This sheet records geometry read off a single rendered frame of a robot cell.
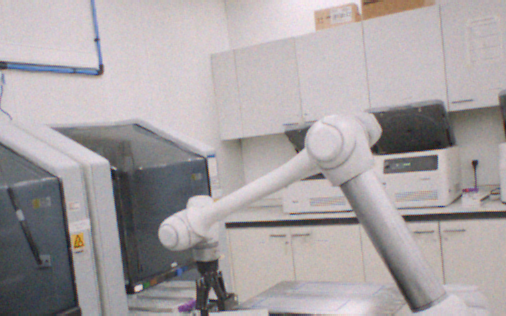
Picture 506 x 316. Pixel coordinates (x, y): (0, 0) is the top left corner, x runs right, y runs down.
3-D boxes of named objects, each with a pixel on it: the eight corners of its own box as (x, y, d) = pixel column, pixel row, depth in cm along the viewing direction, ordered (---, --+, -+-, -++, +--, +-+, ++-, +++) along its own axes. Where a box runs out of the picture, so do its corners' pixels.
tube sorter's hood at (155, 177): (31, 291, 238) (9, 130, 234) (128, 258, 290) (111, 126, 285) (133, 295, 211) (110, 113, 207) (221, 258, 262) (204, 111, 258)
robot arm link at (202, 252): (223, 239, 203) (225, 257, 204) (201, 240, 208) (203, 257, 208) (209, 244, 195) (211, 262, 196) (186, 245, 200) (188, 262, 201)
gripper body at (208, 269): (210, 261, 197) (213, 289, 197) (223, 256, 204) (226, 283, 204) (191, 261, 201) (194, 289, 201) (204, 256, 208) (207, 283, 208)
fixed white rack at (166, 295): (137, 310, 254) (135, 295, 254) (151, 303, 263) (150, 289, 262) (196, 312, 238) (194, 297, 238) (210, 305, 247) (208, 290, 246)
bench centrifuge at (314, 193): (281, 215, 440) (271, 127, 436) (315, 204, 492) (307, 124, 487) (355, 212, 409) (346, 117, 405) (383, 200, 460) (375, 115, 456)
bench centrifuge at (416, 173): (361, 212, 408) (351, 109, 403) (386, 200, 461) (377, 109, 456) (449, 208, 379) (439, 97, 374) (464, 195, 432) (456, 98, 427)
